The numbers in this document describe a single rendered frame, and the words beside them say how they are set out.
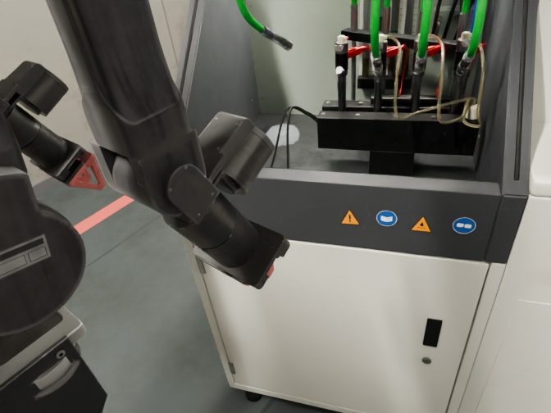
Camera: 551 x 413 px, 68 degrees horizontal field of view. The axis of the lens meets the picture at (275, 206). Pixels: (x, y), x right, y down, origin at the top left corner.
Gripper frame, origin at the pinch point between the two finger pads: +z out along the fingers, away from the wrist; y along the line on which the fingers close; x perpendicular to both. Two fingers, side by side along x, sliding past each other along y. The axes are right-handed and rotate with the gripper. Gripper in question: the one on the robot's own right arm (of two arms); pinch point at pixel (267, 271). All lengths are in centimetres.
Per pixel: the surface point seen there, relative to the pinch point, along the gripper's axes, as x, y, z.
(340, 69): -47, 18, 14
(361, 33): -65, 24, 21
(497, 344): -16, -26, 59
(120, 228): 3, 161, 110
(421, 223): -24.5, -8.1, 26.3
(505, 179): -34.9, -18.8, 20.8
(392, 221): -22.6, -3.3, 25.6
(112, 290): 29, 124, 97
